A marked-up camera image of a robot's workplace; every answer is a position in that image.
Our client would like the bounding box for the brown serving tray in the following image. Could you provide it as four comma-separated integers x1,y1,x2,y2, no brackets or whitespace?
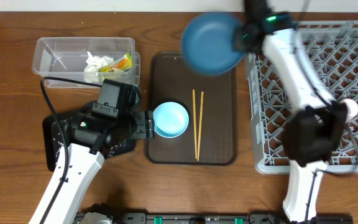
145,52,237,166

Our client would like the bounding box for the wooden chopstick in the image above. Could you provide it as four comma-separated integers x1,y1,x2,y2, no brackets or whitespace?
197,91,204,161
192,89,198,160

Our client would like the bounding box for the yellow green snack wrapper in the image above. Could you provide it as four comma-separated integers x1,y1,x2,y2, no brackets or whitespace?
98,53,132,72

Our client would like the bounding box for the white napkin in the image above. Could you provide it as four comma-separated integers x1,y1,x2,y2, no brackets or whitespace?
84,52,114,83

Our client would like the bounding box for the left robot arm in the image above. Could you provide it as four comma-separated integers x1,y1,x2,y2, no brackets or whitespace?
30,79,154,223

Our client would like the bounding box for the clear plastic waste bin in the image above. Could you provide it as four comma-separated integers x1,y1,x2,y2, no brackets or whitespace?
32,37,140,86

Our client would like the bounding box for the light blue bowl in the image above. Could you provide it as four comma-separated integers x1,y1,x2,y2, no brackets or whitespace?
153,102,190,138

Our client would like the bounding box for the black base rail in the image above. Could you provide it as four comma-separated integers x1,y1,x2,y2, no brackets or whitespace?
73,203,354,224

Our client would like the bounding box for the pink cup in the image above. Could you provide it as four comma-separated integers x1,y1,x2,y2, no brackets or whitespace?
341,98,358,123

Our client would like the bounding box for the grey dishwasher rack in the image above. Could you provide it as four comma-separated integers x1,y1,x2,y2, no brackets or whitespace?
244,21,358,174

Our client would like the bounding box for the black waste tray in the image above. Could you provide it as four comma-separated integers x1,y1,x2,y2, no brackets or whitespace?
42,101,136,172

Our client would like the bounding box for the right wooden chopstick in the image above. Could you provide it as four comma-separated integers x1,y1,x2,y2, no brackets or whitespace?
197,91,204,161

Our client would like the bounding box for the dark blue plate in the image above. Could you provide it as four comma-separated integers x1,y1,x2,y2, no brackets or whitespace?
181,12,245,76

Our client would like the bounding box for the left wooden chopstick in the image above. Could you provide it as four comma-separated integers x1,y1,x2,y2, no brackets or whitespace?
192,89,198,160

